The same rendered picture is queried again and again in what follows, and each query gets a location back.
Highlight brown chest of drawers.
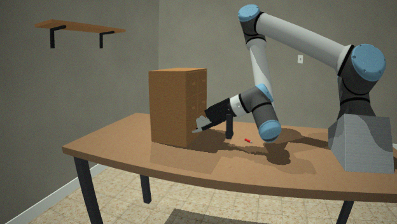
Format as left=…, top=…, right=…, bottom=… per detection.
left=148, top=68, right=207, bottom=147

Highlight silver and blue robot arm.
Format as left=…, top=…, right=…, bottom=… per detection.
left=230, top=4, right=386, bottom=143

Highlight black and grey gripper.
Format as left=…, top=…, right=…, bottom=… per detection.
left=192, top=98, right=237, bottom=133

